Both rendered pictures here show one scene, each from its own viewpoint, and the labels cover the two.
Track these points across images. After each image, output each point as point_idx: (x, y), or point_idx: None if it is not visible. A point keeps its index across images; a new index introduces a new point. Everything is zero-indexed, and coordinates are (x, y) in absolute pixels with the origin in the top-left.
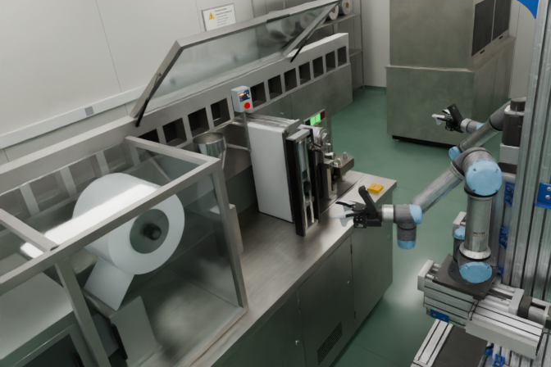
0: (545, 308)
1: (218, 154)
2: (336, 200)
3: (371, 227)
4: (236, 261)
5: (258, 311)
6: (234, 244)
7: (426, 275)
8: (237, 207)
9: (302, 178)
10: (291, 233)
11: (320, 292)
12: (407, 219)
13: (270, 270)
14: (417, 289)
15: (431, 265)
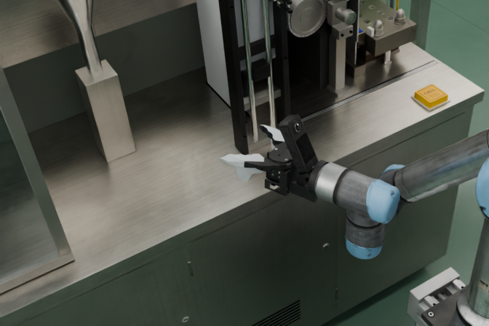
0: None
1: None
2: (346, 99)
3: (399, 164)
4: (38, 186)
5: (85, 269)
6: (29, 159)
7: (425, 298)
8: (172, 67)
9: (252, 54)
10: (229, 141)
11: (247, 254)
12: (358, 209)
13: (151, 201)
14: (407, 312)
15: (448, 281)
